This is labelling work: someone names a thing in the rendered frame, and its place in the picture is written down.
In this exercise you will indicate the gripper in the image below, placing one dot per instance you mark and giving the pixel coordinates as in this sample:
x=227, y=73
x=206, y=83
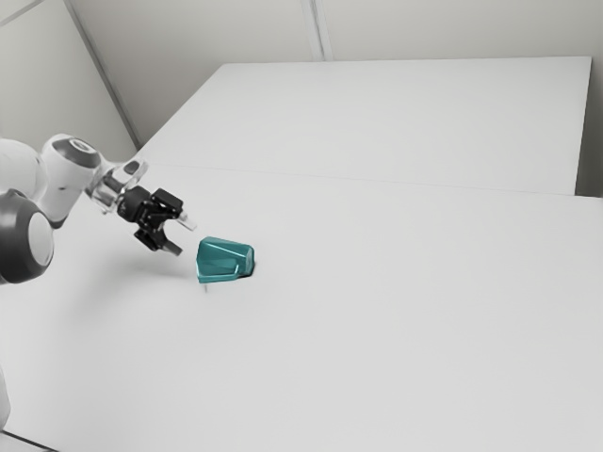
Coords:
x=141, y=207

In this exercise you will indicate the teal faceted mug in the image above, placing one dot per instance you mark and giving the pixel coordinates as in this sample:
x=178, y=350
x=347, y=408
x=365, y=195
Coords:
x=221, y=259

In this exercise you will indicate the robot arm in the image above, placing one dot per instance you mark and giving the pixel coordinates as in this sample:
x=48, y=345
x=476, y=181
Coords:
x=56, y=165

